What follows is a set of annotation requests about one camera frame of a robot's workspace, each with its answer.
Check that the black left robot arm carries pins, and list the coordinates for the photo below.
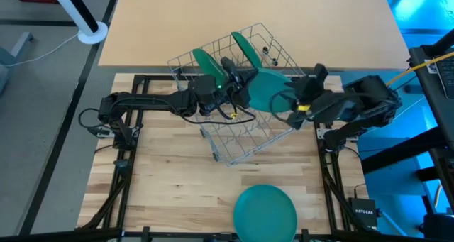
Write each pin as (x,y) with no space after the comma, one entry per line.
(156,100)

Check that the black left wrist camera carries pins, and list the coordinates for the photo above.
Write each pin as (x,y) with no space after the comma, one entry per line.
(228,64)

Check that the tan wooden desk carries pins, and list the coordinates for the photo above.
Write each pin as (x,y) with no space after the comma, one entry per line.
(159,22)

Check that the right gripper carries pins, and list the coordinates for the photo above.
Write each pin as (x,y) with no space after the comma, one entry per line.
(319,103)

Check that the white sticker with print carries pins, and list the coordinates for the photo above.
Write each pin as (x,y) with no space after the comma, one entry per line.
(431,66)

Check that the black bulky object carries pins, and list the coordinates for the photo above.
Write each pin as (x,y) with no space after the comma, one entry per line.
(440,229)

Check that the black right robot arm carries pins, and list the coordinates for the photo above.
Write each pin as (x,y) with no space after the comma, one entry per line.
(372,96)

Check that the green round plate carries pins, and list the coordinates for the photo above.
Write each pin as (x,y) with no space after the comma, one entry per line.
(207,64)
(246,48)
(269,89)
(264,213)

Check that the black keyboard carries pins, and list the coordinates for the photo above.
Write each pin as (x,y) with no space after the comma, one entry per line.
(447,77)

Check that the black aluminium table frame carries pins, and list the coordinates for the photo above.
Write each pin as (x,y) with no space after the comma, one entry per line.
(156,78)

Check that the black Netgear network switch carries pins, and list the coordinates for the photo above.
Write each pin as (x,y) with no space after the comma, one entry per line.
(363,211)

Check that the white tower fan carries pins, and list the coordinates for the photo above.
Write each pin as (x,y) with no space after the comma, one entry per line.
(93,34)

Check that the grey metal furniture leg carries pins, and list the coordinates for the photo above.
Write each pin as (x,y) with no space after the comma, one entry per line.
(21,43)

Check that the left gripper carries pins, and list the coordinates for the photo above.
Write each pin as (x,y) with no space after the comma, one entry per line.
(236,93)

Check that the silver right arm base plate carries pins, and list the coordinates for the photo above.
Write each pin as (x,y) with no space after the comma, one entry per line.
(320,133)

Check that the black side cart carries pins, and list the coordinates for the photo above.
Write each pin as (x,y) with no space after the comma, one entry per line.
(425,103)

